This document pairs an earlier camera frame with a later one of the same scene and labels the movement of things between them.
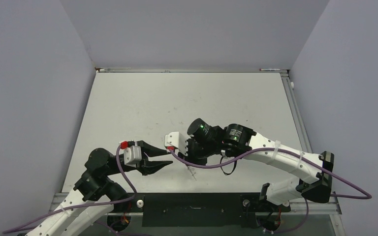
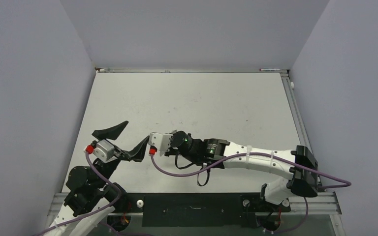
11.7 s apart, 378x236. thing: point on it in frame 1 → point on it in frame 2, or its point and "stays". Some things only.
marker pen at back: [268, 69] stays
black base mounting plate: [203, 210] stays
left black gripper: [145, 166] → [113, 133]
